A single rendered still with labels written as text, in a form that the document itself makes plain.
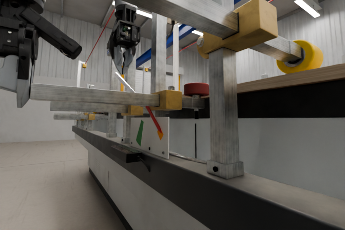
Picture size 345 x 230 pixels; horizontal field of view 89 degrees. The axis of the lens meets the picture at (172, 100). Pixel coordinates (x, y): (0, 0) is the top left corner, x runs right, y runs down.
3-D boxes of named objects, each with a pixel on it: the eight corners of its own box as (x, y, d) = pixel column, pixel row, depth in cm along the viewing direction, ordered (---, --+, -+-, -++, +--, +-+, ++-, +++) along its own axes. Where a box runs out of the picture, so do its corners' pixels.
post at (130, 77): (125, 156, 70) (128, 40, 75) (121, 155, 72) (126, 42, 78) (133, 155, 71) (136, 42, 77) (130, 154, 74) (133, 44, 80)
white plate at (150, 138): (167, 159, 42) (167, 116, 43) (129, 145, 64) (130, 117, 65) (169, 158, 42) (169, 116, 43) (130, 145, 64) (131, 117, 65)
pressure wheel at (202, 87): (195, 118, 50) (194, 79, 52) (178, 118, 57) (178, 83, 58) (214, 119, 55) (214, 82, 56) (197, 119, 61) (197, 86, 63)
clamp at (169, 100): (166, 109, 44) (166, 89, 45) (143, 111, 55) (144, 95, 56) (184, 110, 47) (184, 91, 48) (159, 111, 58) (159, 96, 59)
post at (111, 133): (108, 137, 91) (112, 53, 96) (106, 136, 95) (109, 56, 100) (116, 137, 94) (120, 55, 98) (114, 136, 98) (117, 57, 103)
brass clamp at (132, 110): (129, 115, 65) (129, 101, 65) (118, 115, 76) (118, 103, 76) (145, 115, 68) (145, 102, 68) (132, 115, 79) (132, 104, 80)
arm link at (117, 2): (112, 2, 62) (134, 11, 66) (111, 15, 61) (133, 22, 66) (118, -11, 56) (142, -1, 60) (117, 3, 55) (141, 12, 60)
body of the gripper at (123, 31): (117, 37, 53) (118, 0, 54) (110, 47, 60) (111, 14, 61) (141, 43, 57) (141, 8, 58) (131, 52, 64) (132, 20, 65)
